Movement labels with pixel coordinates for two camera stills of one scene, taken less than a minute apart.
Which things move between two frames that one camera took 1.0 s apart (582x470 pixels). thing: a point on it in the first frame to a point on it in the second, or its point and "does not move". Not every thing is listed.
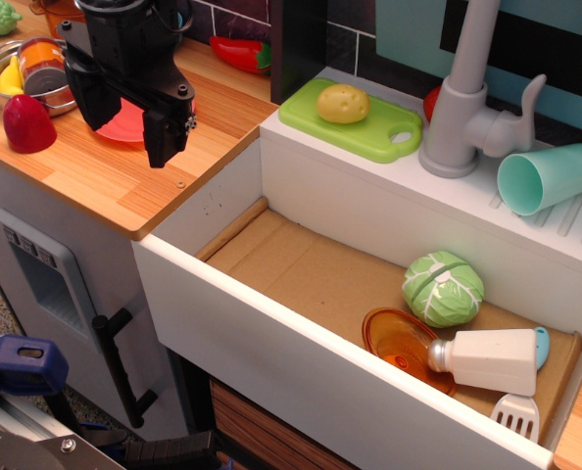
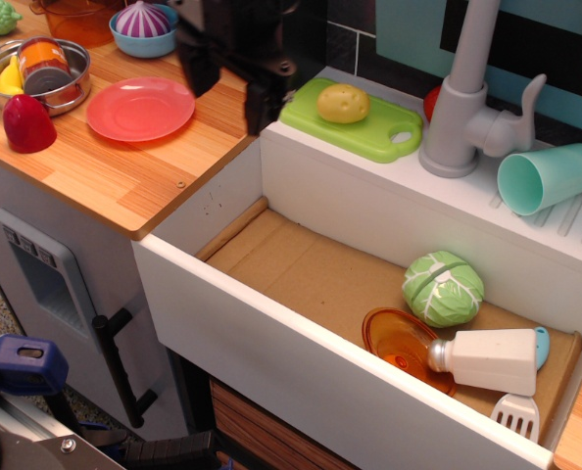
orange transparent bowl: x=404 y=344 does not move
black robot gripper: x=128 y=49 to x=260 y=37
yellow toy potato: x=343 y=104 does not move
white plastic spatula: x=519 y=413 does not move
